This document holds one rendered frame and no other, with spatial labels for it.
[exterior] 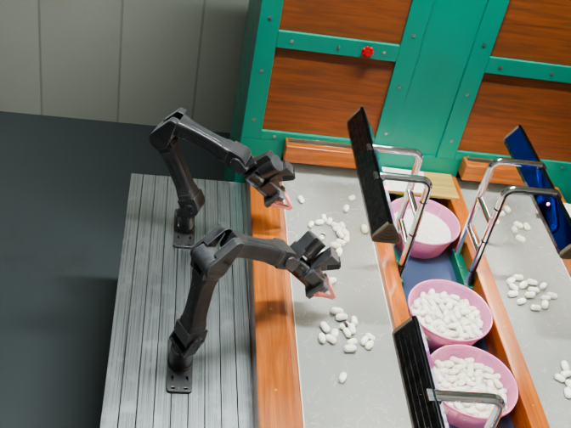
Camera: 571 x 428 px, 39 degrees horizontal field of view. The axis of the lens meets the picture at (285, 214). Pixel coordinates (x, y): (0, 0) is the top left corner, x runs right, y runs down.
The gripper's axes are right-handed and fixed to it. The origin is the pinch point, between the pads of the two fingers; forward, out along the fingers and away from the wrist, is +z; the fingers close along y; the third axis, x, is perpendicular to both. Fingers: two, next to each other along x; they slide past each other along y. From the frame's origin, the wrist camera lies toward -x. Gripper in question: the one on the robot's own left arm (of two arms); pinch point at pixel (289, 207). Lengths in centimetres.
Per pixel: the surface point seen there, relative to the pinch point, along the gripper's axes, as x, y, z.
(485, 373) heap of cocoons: -28, -55, 50
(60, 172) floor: 125, 123, -15
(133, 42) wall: 70, 174, -25
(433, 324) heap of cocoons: -20, -37, 41
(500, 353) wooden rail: -32, -47, 56
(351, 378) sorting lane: -1, -60, 19
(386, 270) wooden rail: -13.8, -16.5, 30.3
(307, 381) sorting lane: 7, -62, 10
